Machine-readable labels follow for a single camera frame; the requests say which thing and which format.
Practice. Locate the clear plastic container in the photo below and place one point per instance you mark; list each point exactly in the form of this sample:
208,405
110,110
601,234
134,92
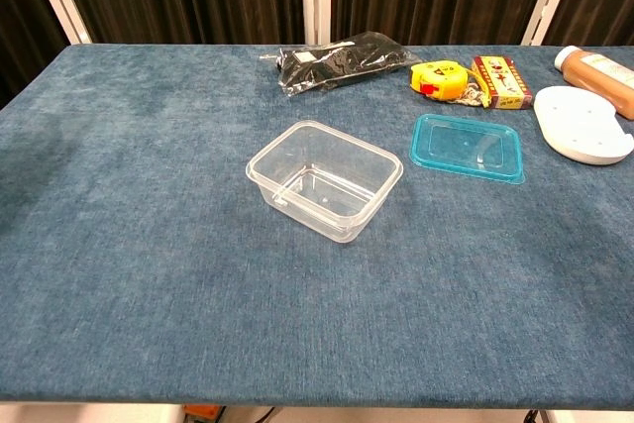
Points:
324,180

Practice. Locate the transparent blue plastic lid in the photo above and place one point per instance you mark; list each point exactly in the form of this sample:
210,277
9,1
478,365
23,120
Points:
465,148

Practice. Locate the black item in plastic bag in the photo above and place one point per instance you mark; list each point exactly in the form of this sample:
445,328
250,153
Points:
342,64

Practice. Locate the blue fabric table mat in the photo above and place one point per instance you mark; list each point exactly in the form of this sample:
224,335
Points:
198,294

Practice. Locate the yellow tape measure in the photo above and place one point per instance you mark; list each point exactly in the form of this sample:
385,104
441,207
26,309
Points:
438,78

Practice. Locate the red yellow printed carton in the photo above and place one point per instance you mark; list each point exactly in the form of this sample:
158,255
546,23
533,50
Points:
501,81

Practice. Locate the orange object under table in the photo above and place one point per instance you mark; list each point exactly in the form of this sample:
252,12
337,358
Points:
200,414

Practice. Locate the white oval board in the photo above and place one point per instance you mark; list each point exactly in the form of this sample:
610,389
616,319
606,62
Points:
579,126

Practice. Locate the brown bottle with white cap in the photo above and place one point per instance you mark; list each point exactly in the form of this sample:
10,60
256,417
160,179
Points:
599,78

